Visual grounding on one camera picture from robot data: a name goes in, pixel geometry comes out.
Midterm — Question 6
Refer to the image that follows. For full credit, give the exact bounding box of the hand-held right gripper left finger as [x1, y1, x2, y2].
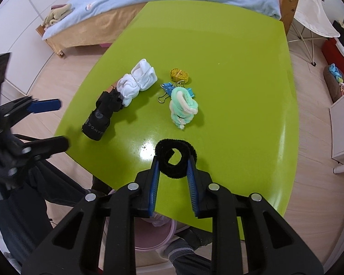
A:
[21, 155, 161, 275]

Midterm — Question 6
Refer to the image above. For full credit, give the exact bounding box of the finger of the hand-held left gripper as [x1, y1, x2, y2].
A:
[10, 136, 70, 176]
[0, 97, 61, 127]

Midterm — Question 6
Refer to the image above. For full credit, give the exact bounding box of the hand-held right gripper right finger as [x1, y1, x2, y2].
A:
[186, 156, 324, 275]

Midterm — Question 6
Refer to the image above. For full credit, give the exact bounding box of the black fuzzy hair band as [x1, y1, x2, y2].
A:
[155, 139, 198, 179]

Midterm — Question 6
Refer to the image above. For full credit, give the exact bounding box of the pink plastic bin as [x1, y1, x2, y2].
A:
[105, 189, 187, 250]

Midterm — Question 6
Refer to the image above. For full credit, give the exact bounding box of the black wrist brace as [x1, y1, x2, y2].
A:
[82, 91, 124, 141]

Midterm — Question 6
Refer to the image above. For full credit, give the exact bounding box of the white sock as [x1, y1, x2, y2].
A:
[131, 59, 157, 91]
[116, 74, 140, 106]

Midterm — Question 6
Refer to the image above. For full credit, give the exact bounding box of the green and pink hair band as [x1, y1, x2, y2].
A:
[169, 87, 199, 130]

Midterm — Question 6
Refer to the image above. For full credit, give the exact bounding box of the blue binder clip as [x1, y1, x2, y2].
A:
[176, 82, 195, 98]
[158, 82, 175, 103]

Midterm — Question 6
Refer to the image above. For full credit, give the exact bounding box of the yellow tape measure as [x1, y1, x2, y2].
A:
[170, 68, 190, 82]

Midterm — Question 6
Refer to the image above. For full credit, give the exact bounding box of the person's right leg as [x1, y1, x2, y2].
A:
[161, 226, 215, 275]

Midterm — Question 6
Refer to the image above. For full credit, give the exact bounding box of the person's leg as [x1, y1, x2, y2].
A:
[0, 160, 89, 264]
[161, 226, 215, 275]

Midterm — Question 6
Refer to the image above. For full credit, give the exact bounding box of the person's left leg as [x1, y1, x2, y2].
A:
[0, 160, 89, 264]

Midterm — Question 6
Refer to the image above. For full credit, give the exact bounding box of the tan bed sheet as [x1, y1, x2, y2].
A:
[50, 4, 147, 53]

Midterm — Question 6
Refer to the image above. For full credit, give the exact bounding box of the brown pet bed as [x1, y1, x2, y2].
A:
[324, 64, 344, 102]

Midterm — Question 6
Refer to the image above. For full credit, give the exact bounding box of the blue braided toy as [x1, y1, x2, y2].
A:
[329, 64, 344, 83]

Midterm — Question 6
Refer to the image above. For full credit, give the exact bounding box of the red storage box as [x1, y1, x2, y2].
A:
[322, 38, 344, 71]

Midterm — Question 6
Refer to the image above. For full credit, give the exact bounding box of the bed with blue sheet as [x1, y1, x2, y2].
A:
[36, 0, 300, 59]

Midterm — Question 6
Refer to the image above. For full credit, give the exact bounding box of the white folding chair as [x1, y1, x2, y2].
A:
[287, 0, 341, 65]

